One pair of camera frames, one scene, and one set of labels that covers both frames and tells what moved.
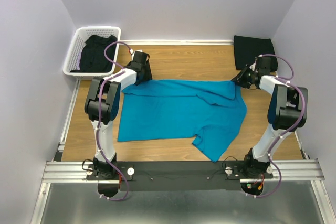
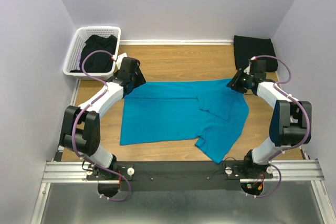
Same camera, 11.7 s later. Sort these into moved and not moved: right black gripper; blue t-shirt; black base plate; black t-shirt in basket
Moved: right black gripper
Not moved: blue t-shirt; black t-shirt in basket; black base plate
